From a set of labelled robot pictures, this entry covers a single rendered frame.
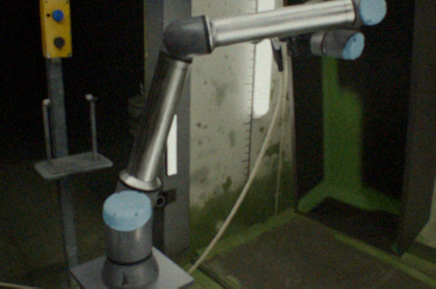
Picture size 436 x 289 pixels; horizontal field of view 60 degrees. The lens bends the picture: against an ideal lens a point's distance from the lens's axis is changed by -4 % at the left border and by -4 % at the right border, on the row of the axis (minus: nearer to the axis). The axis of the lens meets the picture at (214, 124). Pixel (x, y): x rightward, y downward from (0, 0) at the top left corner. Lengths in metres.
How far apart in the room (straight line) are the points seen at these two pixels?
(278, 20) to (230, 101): 1.23
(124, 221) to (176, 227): 1.15
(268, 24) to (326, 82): 1.07
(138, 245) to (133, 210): 0.11
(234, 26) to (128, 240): 0.71
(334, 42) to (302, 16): 0.25
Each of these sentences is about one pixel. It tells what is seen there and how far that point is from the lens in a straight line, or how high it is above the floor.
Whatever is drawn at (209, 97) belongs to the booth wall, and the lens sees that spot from 2.23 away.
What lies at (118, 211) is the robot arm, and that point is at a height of 0.90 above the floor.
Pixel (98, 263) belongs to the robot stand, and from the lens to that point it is 1.48.
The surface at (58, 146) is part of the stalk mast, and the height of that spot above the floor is 0.85.
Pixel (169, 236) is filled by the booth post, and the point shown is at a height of 0.26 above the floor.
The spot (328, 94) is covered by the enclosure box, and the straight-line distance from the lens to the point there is 2.21.
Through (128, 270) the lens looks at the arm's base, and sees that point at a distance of 1.30.
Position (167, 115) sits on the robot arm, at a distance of 1.30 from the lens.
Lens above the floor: 1.46
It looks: 15 degrees down
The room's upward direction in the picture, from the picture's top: 1 degrees clockwise
